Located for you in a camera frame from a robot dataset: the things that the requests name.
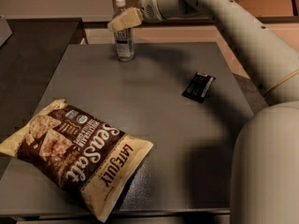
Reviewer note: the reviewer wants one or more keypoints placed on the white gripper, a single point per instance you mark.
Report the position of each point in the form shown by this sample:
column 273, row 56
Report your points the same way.
column 150, row 4

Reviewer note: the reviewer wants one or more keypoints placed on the clear plastic water bottle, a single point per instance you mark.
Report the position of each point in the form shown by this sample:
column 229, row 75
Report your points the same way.
column 124, row 38

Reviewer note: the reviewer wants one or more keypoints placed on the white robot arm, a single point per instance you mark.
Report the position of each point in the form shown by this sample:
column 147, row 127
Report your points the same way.
column 265, row 168

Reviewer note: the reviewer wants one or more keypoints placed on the brown chip bag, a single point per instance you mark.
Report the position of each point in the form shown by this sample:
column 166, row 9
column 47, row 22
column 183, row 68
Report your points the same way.
column 79, row 153

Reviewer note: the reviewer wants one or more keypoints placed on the small black snack packet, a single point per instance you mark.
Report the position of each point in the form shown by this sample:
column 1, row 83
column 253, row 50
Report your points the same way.
column 198, row 87

